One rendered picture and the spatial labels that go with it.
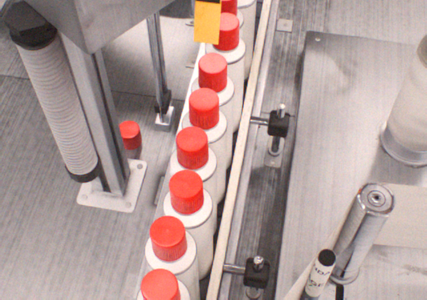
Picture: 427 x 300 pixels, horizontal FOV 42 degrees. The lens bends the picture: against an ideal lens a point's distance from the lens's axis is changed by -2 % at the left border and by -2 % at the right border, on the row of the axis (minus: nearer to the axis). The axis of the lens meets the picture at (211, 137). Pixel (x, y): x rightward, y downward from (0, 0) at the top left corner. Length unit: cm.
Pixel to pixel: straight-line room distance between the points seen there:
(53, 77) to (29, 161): 47
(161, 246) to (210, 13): 28
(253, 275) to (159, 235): 19
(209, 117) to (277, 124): 21
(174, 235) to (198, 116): 14
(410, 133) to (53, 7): 54
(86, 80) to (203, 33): 15
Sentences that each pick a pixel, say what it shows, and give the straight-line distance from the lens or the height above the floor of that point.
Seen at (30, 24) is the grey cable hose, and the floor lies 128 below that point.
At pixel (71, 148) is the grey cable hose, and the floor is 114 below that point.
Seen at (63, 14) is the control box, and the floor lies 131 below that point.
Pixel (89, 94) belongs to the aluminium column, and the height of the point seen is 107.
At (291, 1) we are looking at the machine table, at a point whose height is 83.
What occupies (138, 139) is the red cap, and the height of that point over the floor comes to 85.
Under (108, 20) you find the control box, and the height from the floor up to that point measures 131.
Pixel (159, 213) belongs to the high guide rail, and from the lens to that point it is 66.
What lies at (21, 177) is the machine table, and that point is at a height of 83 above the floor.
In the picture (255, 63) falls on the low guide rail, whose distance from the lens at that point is 86.
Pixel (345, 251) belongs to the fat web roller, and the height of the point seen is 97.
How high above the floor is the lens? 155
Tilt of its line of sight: 56 degrees down
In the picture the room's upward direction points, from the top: 1 degrees counter-clockwise
